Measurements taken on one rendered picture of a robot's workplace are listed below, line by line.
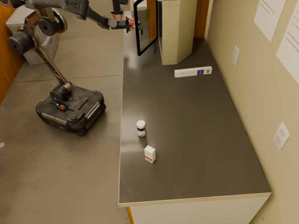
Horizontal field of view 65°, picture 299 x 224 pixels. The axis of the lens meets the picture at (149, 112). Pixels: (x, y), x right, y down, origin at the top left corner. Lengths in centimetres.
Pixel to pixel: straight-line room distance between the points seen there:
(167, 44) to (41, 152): 170
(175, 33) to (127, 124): 71
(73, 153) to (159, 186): 152
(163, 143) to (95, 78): 221
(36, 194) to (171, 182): 154
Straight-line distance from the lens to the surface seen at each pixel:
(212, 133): 137
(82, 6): 147
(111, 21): 174
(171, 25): 167
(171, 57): 179
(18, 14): 393
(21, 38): 253
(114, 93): 305
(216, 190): 119
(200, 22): 212
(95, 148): 251
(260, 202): 134
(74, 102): 265
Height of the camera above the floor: 199
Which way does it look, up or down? 46 degrees down
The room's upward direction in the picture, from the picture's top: 3 degrees counter-clockwise
